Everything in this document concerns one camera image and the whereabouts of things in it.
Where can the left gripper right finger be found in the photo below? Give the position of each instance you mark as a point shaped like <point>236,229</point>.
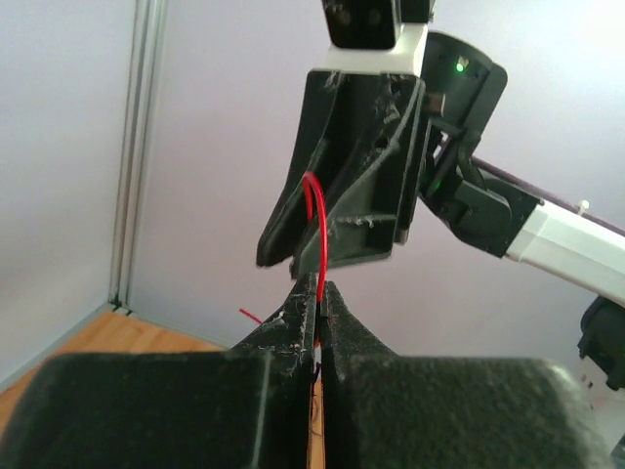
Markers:
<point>385,410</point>

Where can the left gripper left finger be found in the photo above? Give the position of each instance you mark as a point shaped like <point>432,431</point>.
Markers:
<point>246,407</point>

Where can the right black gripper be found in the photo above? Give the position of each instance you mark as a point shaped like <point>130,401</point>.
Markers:
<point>357,132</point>

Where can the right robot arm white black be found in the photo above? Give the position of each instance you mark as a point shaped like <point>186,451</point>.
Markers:
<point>564,242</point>

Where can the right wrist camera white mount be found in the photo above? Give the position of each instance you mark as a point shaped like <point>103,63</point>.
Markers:
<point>377,36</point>

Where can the aluminium frame rail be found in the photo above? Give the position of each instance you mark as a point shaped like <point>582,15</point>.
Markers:
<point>146,48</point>

